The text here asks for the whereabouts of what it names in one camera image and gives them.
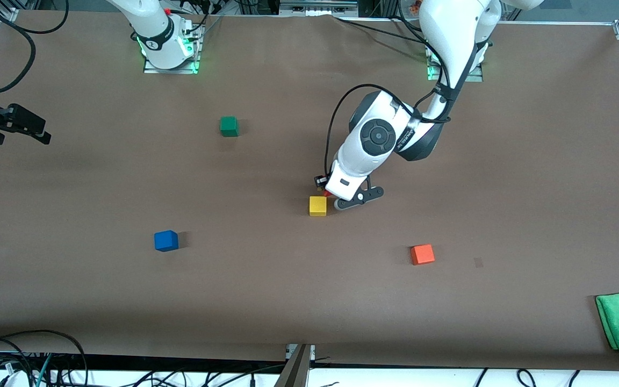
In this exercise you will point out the blue wooden block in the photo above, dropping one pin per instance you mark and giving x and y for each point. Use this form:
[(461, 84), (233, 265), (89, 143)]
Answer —
[(165, 241)]

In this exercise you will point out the aluminium profile post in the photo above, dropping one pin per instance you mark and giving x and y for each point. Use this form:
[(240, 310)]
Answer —
[(294, 373)]

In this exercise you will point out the small silver bracket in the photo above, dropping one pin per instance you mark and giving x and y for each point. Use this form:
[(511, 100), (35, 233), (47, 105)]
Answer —
[(290, 350)]

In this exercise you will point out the red wooden block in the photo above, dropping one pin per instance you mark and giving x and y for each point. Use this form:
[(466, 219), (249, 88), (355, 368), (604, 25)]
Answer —
[(328, 193)]

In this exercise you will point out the yellow wooden block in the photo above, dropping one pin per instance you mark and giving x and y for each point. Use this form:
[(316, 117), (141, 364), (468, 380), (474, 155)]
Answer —
[(317, 207)]

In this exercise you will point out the orange wooden block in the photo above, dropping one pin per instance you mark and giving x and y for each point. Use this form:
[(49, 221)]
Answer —
[(422, 254)]

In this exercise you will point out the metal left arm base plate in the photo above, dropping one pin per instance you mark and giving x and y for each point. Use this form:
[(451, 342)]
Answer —
[(476, 76)]

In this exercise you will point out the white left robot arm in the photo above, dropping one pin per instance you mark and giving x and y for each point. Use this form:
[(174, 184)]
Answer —
[(376, 137)]

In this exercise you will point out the green wooden block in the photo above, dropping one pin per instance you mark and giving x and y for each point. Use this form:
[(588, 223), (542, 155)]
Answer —
[(229, 127)]

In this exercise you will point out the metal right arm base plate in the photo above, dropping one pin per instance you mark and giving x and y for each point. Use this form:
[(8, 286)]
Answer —
[(170, 71)]

